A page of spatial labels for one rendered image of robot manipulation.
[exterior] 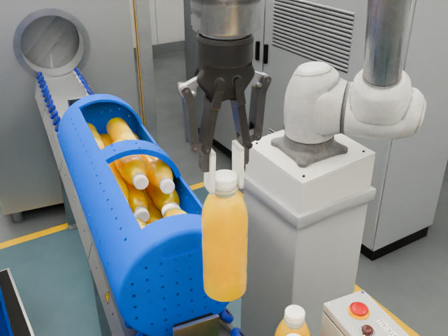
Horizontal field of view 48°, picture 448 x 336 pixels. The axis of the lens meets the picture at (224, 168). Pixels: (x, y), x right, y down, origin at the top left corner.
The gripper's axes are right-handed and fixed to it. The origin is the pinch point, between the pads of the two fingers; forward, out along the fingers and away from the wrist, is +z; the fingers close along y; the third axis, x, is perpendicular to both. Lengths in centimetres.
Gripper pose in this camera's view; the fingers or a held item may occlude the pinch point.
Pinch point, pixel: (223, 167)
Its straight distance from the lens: 76.3
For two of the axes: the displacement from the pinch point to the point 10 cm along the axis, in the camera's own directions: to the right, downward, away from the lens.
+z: -0.1, 8.7, 4.9
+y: -9.2, 1.8, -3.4
